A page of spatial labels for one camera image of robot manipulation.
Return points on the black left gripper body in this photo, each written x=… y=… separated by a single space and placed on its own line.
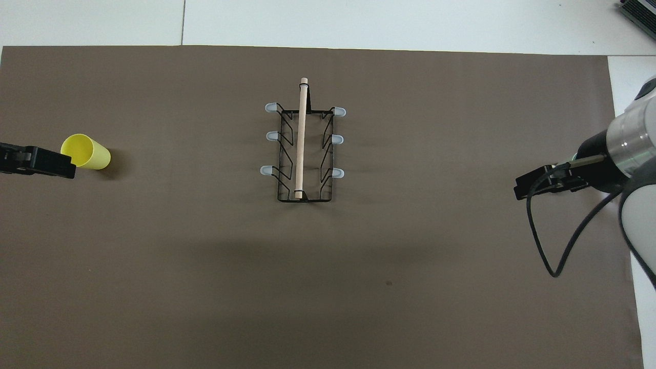
x=11 y=159

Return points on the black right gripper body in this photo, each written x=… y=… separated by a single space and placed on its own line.
x=597 y=169

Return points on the yellow plastic cup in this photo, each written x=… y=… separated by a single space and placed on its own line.
x=95 y=156

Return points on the brown table mat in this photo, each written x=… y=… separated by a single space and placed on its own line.
x=410 y=282

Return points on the grey striped device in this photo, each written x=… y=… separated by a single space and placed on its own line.
x=640 y=10

